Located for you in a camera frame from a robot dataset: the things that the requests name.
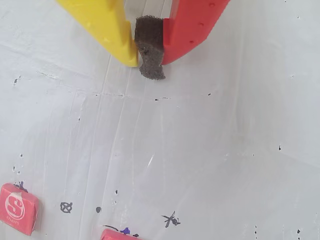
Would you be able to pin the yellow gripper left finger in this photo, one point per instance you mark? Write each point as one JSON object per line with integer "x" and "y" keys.
{"x": 105, "y": 25}

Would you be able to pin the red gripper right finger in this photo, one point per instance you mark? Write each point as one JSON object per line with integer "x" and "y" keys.
{"x": 190, "y": 25}

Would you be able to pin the cherry Starburst candy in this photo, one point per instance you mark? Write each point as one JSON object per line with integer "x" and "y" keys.
{"x": 115, "y": 236}
{"x": 17, "y": 207}

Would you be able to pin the white plastic table cover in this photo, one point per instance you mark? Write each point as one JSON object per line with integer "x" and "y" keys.
{"x": 200, "y": 150}

